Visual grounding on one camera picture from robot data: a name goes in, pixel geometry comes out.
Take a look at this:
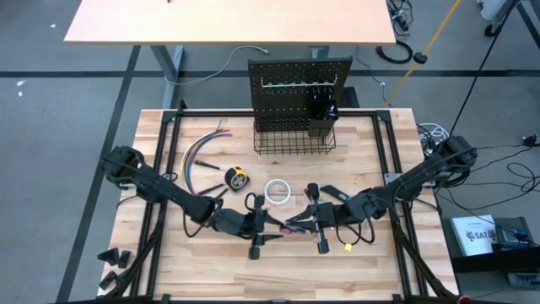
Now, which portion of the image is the black aluminium table frame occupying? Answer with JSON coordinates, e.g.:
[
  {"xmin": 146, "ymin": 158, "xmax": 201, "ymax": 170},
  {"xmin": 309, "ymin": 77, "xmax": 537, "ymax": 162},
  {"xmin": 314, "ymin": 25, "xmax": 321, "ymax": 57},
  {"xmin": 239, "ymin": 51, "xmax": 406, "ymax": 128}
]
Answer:
[{"xmin": 107, "ymin": 99, "xmax": 462, "ymax": 304}]

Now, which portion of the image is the black cable tangle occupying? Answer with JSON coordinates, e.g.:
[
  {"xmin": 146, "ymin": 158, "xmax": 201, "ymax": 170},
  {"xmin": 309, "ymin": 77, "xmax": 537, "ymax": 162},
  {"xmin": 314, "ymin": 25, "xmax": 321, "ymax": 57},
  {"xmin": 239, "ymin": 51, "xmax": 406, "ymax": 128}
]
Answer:
[{"xmin": 386, "ymin": 0, "xmax": 415, "ymax": 34}]

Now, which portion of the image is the black cable coil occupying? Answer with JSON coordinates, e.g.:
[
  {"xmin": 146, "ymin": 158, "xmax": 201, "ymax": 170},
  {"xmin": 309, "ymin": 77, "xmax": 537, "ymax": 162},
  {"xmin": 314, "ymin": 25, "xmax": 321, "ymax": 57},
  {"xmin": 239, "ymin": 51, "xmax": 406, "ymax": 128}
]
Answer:
[{"xmin": 434, "ymin": 166, "xmax": 473, "ymax": 190}]

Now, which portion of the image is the white printed booklet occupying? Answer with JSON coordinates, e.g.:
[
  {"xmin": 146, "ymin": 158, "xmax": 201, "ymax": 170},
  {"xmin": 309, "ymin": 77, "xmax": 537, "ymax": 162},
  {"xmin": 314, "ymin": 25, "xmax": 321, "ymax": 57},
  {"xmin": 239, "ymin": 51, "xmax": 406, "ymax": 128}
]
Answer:
[{"xmin": 449, "ymin": 214, "xmax": 500, "ymax": 258}]

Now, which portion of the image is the grey flat device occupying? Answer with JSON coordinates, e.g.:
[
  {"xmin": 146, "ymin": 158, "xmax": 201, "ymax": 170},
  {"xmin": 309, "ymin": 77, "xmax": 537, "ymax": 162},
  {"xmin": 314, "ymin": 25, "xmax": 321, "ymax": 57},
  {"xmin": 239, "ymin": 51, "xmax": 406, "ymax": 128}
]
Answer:
[{"xmin": 507, "ymin": 271, "xmax": 540, "ymax": 291}]

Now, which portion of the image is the yellow black tape measure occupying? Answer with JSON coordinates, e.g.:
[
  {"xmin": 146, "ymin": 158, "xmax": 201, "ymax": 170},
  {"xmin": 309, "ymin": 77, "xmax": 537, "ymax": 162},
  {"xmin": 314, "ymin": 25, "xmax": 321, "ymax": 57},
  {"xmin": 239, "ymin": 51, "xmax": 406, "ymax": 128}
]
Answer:
[{"xmin": 223, "ymin": 166, "xmax": 251, "ymax": 193}]

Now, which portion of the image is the black pegboard bin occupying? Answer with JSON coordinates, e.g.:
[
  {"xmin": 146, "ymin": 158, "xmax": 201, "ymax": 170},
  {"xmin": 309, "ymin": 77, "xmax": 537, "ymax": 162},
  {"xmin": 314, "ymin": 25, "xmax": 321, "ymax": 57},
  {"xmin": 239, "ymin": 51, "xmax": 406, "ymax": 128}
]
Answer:
[{"xmin": 307, "ymin": 95, "xmax": 341, "ymax": 138}]

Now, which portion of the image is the light wooden desk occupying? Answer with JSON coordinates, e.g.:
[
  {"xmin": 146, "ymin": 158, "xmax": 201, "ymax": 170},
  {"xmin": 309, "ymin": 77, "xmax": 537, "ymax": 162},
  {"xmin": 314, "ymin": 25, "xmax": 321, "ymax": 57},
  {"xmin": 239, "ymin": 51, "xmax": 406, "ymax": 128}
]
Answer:
[{"xmin": 62, "ymin": 0, "xmax": 397, "ymax": 110}]

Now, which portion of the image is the black metal pegboard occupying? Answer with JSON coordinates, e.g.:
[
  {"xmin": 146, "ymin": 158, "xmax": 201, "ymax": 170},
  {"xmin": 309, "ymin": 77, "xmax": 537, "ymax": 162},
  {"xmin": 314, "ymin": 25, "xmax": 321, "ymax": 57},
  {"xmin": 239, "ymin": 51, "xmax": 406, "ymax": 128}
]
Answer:
[{"xmin": 247, "ymin": 55, "xmax": 361, "ymax": 133}]

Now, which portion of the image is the grey floor cable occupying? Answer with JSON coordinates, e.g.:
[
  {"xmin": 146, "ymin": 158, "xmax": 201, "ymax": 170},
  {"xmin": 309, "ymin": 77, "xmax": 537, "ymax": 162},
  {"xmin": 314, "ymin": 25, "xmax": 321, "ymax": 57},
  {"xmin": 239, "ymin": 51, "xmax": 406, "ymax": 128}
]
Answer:
[{"xmin": 175, "ymin": 45, "xmax": 270, "ymax": 87}]

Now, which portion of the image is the yellow wire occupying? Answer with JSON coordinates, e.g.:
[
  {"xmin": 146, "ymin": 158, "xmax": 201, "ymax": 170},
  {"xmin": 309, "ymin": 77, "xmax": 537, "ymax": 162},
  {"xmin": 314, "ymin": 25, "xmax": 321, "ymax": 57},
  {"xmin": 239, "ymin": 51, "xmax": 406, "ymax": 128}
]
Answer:
[{"xmin": 183, "ymin": 128, "xmax": 220, "ymax": 191}]

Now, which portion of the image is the black coiled cable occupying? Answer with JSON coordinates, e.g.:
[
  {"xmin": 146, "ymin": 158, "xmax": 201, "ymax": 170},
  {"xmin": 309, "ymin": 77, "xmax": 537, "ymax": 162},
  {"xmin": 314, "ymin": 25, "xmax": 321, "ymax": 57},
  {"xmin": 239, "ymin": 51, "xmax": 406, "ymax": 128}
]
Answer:
[{"xmin": 375, "ymin": 40, "xmax": 415, "ymax": 66}]

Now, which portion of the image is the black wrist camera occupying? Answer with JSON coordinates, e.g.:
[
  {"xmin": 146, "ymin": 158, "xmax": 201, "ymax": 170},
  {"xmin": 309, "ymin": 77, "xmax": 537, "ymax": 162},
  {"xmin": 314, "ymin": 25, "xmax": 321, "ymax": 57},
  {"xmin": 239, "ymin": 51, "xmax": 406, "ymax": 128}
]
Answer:
[
  {"xmin": 324, "ymin": 203, "xmax": 348, "ymax": 227},
  {"xmin": 229, "ymin": 209, "xmax": 254, "ymax": 236}
]

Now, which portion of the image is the white power strip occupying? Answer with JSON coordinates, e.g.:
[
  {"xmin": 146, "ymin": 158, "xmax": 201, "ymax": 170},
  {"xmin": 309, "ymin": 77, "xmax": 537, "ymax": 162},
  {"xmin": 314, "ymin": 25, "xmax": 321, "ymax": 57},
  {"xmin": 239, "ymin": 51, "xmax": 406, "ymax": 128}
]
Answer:
[{"xmin": 416, "ymin": 122, "xmax": 452, "ymax": 155}]

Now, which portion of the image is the bundle of coloured cables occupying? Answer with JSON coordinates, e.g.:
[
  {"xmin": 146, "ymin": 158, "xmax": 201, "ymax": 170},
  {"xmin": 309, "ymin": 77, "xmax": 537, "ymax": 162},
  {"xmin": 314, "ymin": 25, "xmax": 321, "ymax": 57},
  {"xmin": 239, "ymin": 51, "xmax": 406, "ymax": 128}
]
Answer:
[{"xmin": 186, "ymin": 128, "xmax": 232, "ymax": 193}]

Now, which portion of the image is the black side shelf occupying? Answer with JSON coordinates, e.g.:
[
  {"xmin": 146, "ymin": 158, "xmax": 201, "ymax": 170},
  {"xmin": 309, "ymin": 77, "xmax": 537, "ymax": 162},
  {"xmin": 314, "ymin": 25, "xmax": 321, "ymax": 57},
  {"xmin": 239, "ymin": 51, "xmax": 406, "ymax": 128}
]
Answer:
[{"xmin": 441, "ymin": 216, "xmax": 540, "ymax": 274}]

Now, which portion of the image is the black wheeled stand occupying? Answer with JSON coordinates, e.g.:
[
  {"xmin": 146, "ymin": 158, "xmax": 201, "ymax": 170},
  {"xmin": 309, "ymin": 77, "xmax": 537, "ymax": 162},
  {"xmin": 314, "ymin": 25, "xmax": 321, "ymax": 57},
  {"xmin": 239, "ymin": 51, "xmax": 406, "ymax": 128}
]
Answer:
[{"xmin": 476, "ymin": 0, "xmax": 540, "ymax": 48}]

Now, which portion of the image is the dark electronic device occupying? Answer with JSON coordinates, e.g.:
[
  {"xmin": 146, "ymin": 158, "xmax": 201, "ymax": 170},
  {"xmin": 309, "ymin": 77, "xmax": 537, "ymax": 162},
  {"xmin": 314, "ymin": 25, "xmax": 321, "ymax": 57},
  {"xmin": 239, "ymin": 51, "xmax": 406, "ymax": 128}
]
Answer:
[{"xmin": 494, "ymin": 225, "xmax": 536, "ymax": 247}]

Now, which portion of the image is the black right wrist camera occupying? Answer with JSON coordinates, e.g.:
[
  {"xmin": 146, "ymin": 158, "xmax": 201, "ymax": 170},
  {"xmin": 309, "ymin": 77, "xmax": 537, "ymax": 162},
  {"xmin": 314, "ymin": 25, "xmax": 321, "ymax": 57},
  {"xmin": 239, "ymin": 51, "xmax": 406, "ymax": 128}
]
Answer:
[{"xmin": 324, "ymin": 203, "xmax": 348, "ymax": 227}]

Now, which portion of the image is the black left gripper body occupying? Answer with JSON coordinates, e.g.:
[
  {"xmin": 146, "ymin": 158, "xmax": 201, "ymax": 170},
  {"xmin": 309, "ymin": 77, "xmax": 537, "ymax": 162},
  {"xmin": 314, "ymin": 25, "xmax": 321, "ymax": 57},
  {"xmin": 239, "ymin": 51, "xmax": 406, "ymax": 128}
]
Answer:
[{"xmin": 213, "ymin": 193, "xmax": 266, "ymax": 260}]

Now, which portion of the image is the black wire basket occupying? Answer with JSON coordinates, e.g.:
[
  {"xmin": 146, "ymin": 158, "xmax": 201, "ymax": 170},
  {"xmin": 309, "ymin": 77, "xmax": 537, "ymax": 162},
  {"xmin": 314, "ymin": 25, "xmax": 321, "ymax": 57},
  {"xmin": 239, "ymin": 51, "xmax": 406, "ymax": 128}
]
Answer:
[{"xmin": 253, "ymin": 120, "xmax": 338, "ymax": 156}]

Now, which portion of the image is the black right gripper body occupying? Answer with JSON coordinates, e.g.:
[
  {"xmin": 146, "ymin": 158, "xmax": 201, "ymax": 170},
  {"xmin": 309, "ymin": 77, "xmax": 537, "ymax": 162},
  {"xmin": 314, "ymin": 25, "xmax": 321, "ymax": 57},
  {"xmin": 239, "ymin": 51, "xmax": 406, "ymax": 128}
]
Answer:
[{"xmin": 306, "ymin": 182, "xmax": 349, "ymax": 255}]

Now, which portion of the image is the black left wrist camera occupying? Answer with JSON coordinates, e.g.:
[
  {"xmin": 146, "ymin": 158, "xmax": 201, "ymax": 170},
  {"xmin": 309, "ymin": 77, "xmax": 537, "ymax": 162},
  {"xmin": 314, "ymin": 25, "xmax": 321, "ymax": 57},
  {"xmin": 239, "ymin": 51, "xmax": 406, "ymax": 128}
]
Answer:
[{"xmin": 229, "ymin": 209, "xmax": 254, "ymax": 236}]

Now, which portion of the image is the white wire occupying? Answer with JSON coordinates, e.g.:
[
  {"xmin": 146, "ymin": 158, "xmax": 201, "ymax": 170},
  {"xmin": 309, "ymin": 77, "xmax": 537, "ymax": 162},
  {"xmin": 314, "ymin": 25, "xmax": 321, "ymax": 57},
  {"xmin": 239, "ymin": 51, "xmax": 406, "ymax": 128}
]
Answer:
[{"xmin": 181, "ymin": 119, "xmax": 224, "ymax": 187}]

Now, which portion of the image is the white tape roll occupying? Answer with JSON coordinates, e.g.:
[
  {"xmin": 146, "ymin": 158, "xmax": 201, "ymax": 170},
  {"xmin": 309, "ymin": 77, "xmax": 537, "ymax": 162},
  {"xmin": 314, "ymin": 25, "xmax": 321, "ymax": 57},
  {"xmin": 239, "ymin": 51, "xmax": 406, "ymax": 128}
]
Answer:
[{"xmin": 263, "ymin": 177, "xmax": 292, "ymax": 206}]

